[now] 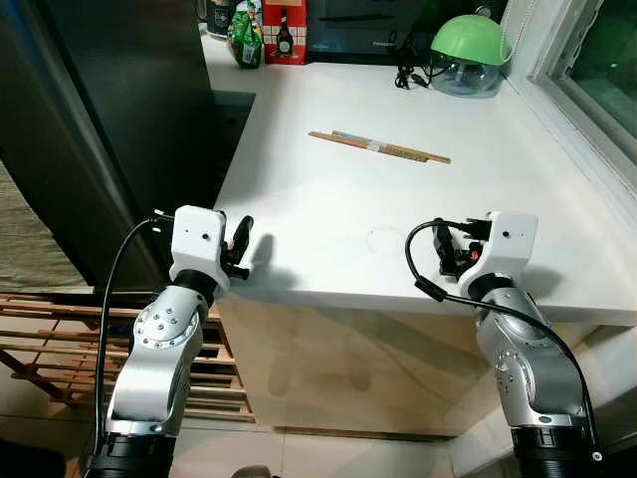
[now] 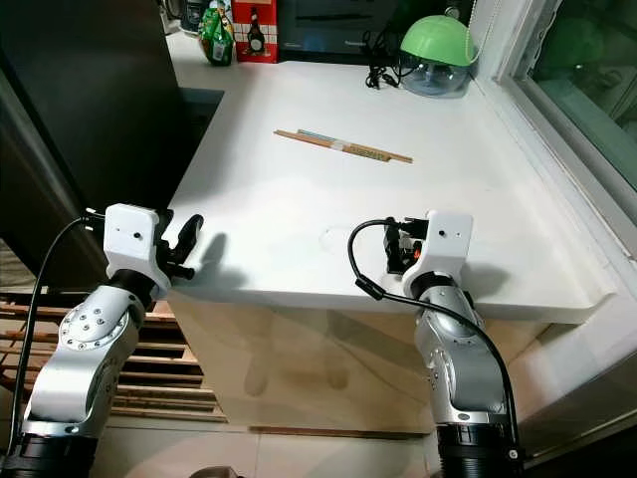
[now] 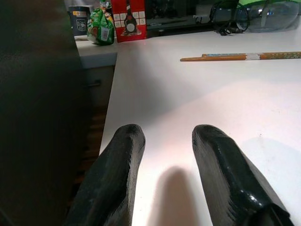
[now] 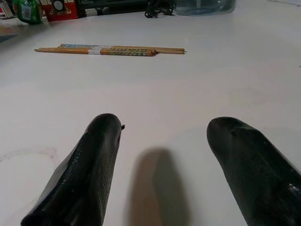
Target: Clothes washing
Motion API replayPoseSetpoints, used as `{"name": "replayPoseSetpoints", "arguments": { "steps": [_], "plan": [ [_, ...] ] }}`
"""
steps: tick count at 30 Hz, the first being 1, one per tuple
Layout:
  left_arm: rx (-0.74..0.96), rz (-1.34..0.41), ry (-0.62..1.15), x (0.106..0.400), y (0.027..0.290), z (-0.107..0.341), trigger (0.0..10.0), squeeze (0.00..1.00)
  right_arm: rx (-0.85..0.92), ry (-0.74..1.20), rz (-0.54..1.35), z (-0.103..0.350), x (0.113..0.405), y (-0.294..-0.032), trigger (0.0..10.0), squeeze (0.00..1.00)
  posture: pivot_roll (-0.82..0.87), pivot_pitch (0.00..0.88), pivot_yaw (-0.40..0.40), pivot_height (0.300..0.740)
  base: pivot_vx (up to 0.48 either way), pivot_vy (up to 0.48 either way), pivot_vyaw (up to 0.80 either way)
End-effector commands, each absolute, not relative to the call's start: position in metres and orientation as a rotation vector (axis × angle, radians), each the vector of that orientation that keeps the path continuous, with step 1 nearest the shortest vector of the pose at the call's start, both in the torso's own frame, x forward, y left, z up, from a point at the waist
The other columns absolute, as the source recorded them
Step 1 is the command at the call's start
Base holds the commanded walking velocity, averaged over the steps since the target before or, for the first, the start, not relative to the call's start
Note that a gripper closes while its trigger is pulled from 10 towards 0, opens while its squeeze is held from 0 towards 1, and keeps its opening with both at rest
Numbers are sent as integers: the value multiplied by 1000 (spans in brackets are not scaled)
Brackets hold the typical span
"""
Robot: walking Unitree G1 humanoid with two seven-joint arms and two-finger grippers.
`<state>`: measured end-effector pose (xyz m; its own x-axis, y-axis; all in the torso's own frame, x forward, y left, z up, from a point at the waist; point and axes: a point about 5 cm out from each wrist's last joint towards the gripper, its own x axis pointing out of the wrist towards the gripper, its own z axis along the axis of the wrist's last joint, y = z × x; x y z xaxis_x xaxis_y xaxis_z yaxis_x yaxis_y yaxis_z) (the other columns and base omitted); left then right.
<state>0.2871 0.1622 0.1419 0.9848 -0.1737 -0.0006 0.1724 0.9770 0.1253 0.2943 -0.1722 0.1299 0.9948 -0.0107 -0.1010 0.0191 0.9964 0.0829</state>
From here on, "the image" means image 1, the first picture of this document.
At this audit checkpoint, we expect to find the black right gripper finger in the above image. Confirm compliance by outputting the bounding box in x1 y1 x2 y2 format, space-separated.
434 222 460 276

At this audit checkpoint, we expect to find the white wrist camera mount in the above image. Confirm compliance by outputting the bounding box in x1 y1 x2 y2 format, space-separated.
480 210 540 282
169 206 233 291

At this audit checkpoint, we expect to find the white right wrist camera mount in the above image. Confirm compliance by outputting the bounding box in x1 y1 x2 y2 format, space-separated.
480 210 540 282

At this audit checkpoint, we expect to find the dark grey refrigerator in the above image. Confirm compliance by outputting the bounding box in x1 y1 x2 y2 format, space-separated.
0 0 256 292

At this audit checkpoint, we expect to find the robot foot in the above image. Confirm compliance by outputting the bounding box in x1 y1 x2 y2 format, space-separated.
229 463 282 478

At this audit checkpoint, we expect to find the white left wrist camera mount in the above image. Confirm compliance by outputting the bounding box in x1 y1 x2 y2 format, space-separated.
169 206 233 291

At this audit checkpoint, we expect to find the red carton with bottle print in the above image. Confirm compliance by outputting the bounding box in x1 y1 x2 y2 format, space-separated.
263 0 309 66

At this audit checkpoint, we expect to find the white window frame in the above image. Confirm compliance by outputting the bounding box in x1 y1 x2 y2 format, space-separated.
501 0 637 205

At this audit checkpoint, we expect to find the white counter cabinet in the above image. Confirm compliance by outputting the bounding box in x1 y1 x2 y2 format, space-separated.
213 287 602 441

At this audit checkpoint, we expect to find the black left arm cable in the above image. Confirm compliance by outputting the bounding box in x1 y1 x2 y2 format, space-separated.
94 213 176 451

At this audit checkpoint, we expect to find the coiled black power cable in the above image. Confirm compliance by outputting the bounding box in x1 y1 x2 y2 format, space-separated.
394 28 431 92

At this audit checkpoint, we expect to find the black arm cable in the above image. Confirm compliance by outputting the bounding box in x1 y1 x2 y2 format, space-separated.
404 220 600 461
94 213 176 451

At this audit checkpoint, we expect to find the wooden chopstick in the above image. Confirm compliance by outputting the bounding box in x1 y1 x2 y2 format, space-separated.
308 130 431 164
330 129 452 164

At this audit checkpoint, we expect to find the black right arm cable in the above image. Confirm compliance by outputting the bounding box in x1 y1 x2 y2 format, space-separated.
404 220 600 461

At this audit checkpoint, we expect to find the wooden slatted rack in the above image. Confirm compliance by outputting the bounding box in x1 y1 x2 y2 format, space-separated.
0 291 256 425

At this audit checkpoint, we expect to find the dark jar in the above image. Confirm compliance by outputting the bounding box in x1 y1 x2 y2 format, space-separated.
203 0 242 33

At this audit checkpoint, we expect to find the black microwave oven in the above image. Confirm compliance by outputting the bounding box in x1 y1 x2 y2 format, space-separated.
306 0 502 63

